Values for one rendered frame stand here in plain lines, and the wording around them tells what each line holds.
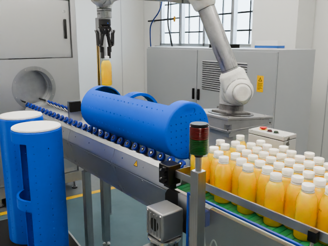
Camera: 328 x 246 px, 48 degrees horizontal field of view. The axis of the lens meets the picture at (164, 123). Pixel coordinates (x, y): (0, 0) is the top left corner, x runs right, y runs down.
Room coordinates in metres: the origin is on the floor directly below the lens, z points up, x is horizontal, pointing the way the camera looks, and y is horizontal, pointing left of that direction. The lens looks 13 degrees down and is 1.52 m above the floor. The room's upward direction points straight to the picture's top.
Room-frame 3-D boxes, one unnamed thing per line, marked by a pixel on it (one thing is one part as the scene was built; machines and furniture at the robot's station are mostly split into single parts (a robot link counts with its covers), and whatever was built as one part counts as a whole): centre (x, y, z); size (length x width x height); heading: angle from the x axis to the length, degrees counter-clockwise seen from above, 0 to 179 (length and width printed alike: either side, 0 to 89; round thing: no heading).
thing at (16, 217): (2.43, 0.96, 0.59); 0.28 x 0.28 x 0.88
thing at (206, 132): (1.16, -0.11, 1.23); 0.06 x 0.06 x 0.04
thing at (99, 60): (3.05, 0.51, 0.85); 0.06 x 0.06 x 1.70; 38
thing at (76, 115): (2.72, 0.67, 1.00); 0.10 x 0.04 x 0.15; 128
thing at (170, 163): (1.52, -0.03, 0.95); 0.10 x 0.07 x 0.10; 128
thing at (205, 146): (1.16, -0.11, 1.18); 0.06 x 0.06 x 0.05
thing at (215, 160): (1.43, -0.22, 0.98); 0.07 x 0.07 x 0.17
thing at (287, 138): (1.70, -0.51, 1.05); 0.20 x 0.10 x 0.10; 38
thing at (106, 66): (2.33, 0.36, 1.33); 0.07 x 0.07 x 0.17
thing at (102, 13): (2.33, 0.36, 1.68); 0.09 x 0.09 x 0.06
